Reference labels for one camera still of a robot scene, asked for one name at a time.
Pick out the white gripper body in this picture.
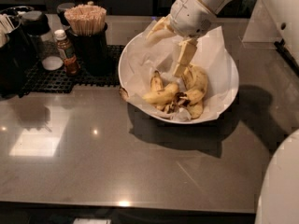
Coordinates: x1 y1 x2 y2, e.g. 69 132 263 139
170 0 217 38

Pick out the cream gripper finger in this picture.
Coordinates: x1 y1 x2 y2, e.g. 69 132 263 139
146 15 176 45
173 38 197 77

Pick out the banana bunch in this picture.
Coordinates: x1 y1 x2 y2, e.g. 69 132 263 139
141 71 179 111
175 64 208 119

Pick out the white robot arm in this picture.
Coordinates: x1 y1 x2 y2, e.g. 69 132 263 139
149 51 299 224

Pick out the white bowl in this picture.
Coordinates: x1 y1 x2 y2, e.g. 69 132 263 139
118 24 240 125

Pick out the white paper liner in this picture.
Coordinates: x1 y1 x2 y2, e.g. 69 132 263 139
123 20 235 123

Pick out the clear acrylic sign stand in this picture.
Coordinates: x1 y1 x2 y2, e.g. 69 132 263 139
243 0 281 44

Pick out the black cup holder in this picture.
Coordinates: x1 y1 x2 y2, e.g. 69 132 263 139
67 24 111 76

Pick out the wooden stirrer sticks bundle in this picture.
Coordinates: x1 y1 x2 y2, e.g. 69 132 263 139
64 5 107 35

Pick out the black tray right edge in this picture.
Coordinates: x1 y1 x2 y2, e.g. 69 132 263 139
274 39 299 77

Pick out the small brown sauce bottle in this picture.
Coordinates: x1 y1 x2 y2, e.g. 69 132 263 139
54 29 80 77

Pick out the dark lidded jar behind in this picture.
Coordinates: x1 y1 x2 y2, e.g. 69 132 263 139
57 3 75 26

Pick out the glass sugar shaker black lid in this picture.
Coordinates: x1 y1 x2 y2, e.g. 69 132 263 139
21 10 64 71

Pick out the black rubber grid mat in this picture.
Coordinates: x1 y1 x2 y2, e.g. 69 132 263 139
19 45 124 97

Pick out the black container left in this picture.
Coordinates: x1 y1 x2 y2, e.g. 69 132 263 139
0 6 38 96

